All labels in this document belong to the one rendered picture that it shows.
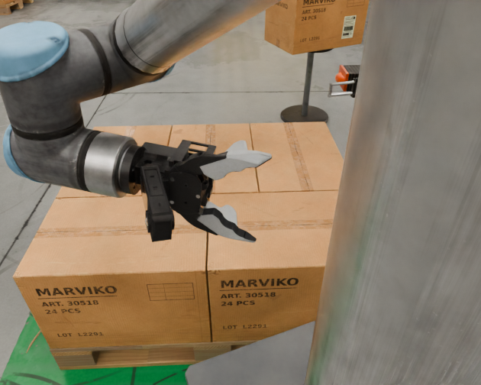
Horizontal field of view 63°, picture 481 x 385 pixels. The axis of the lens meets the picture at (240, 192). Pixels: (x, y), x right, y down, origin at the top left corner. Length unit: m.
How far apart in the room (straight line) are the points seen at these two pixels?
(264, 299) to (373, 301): 1.20
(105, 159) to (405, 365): 0.45
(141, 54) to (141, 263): 0.88
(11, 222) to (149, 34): 2.17
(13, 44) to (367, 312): 0.47
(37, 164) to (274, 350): 0.55
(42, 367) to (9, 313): 0.35
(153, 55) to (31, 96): 0.15
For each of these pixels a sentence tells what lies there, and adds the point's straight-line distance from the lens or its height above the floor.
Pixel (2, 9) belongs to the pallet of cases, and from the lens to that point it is 7.78.
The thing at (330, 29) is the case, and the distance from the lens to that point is 2.98.
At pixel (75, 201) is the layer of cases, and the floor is 0.54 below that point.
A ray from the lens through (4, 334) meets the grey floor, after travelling 2.02.
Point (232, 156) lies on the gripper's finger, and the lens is 0.49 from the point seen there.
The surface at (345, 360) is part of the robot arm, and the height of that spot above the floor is 1.29.
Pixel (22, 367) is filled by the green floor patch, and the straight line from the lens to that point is 1.88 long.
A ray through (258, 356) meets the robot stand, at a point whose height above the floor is 0.75.
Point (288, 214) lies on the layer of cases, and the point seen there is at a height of 0.54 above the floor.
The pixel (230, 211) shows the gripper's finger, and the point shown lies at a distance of 0.60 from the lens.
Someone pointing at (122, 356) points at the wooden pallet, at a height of 0.02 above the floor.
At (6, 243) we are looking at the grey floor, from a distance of 2.45.
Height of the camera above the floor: 1.47
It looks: 37 degrees down
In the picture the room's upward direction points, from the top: straight up
